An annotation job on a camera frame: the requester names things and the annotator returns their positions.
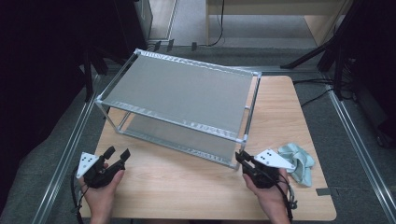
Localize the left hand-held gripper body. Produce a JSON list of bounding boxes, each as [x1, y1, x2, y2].
[[76, 151, 127, 189]]

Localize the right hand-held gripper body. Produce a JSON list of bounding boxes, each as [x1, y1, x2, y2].
[[241, 148, 296, 189]]

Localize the light blue cloth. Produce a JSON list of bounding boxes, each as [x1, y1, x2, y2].
[[276, 142, 317, 189]]

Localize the silver two-tier metal rack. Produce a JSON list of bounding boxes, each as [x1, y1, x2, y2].
[[93, 48, 262, 171]]

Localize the person's left hand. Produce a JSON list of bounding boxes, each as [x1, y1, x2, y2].
[[78, 169, 126, 217]]

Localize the person's right hand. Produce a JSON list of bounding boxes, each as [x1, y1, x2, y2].
[[242, 167, 292, 216]]

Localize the black tripod stand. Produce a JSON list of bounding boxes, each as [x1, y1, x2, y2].
[[81, 46, 110, 103], [279, 0, 362, 101]]

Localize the dark curtain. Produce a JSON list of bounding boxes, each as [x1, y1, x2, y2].
[[0, 0, 120, 216]]

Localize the black cabinet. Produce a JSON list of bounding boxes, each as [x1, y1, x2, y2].
[[112, 0, 154, 61]]

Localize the light wooden desk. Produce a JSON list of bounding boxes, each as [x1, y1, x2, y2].
[[205, 0, 354, 48]]

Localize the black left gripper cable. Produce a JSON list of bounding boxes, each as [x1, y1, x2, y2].
[[70, 169, 90, 224]]

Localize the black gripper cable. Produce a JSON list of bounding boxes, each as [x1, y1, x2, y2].
[[274, 172, 299, 224], [70, 169, 90, 224]]

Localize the aluminium floor rail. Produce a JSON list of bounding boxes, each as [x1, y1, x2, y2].
[[31, 74, 103, 224], [325, 84, 396, 224]]

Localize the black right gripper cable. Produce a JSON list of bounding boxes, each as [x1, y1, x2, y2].
[[274, 172, 299, 224]]

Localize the black floor cables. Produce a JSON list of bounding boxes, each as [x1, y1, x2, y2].
[[292, 77, 336, 108]]

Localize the black hanging cable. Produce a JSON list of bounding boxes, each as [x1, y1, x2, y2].
[[206, 0, 226, 48]]

